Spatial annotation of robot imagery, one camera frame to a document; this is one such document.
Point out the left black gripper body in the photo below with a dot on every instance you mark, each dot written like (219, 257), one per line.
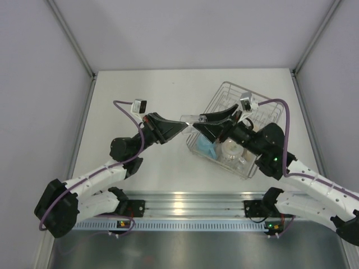
(148, 131)

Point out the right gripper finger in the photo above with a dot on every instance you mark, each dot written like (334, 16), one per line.
(215, 131)
(218, 117)

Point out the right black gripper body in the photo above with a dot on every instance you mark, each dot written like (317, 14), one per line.
(245, 136)

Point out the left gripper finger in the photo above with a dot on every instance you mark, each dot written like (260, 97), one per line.
(155, 117)
(168, 129)

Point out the light blue mug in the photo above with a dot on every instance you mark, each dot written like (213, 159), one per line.
(204, 146)

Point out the orange interior white mug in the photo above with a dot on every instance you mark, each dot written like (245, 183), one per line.
(231, 155)

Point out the clear glass cup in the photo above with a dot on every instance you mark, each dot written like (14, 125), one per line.
(190, 120)

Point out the cream coral pattern mug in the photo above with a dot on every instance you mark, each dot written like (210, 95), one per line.
(248, 156)

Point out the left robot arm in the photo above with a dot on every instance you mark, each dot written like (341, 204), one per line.
(63, 204)

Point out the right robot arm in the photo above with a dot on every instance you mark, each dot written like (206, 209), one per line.
(333, 205)

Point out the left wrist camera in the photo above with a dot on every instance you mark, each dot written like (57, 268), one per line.
(138, 106)

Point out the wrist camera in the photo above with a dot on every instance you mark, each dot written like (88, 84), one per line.
(249, 104)
(138, 106)

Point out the wire dish rack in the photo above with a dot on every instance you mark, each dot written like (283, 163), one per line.
(269, 138)

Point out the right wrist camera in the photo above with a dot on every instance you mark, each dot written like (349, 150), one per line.
(249, 104)

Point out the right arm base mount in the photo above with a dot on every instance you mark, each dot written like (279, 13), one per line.
(254, 209)

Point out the aluminium mounting rail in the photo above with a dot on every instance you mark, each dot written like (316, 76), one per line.
(194, 205)

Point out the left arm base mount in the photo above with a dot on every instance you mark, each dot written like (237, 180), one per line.
(126, 207)

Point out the perforated cable duct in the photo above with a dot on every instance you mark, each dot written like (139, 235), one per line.
(170, 225)

